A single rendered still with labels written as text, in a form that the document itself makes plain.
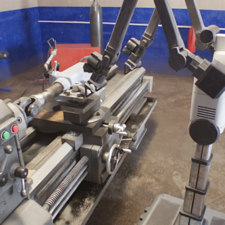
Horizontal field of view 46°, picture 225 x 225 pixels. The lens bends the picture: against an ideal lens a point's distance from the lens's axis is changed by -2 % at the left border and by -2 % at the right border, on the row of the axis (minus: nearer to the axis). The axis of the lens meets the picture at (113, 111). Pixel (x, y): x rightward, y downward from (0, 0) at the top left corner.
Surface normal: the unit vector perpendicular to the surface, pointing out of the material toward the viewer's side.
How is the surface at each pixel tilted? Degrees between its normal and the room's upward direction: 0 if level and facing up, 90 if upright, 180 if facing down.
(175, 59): 90
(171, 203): 0
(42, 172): 36
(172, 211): 0
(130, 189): 0
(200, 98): 90
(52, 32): 90
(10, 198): 90
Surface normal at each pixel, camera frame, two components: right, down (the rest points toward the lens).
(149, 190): -0.01, -0.90
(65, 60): -0.02, 0.43
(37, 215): 0.49, -0.69
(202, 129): -0.50, 0.38
